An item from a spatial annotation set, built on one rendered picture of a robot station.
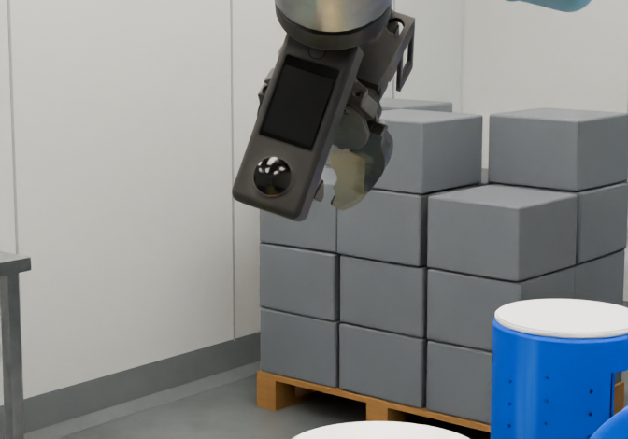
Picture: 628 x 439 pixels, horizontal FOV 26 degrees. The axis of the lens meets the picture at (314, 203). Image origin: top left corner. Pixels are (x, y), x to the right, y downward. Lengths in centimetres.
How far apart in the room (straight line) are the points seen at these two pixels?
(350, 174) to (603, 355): 163
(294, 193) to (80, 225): 443
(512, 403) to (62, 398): 298
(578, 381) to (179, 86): 331
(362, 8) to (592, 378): 179
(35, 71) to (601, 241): 216
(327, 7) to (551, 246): 405
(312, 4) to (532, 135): 426
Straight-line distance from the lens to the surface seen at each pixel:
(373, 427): 194
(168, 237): 557
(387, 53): 88
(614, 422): 149
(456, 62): 710
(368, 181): 92
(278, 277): 531
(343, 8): 78
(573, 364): 251
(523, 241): 465
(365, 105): 86
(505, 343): 256
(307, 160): 82
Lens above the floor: 164
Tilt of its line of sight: 9 degrees down
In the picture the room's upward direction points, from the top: straight up
